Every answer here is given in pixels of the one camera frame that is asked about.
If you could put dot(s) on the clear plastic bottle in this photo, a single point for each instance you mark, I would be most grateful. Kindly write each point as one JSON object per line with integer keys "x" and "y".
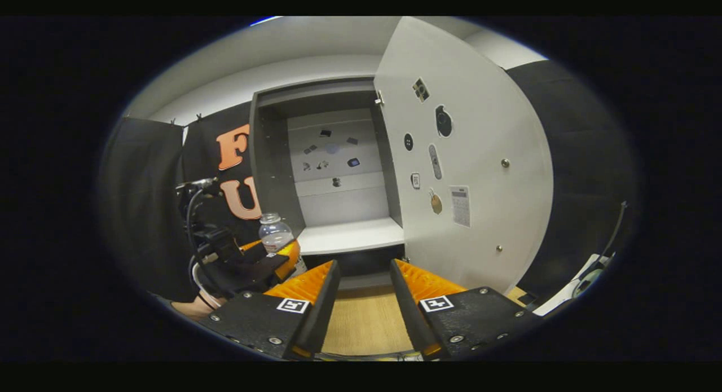
{"x": 274, "y": 231}

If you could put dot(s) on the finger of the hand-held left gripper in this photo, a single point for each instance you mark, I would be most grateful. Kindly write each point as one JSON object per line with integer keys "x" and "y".
{"x": 251, "y": 246}
{"x": 289, "y": 259}

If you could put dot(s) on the white flat object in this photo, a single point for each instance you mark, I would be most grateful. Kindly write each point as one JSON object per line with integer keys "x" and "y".
{"x": 564, "y": 293}

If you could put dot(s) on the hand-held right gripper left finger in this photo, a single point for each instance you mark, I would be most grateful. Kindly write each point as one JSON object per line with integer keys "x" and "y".
{"x": 321, "y": 313}

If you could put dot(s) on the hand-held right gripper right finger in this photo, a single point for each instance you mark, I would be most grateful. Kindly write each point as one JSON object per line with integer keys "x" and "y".
{"x": 409, "y": 313}

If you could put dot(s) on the grey cabinet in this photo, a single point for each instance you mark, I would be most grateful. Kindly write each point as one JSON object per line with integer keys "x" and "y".
{"x": 276, "y": 172}

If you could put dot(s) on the black backdrop cloth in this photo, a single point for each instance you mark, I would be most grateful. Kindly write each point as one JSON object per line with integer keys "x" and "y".
{"x": 146, "y": 211}

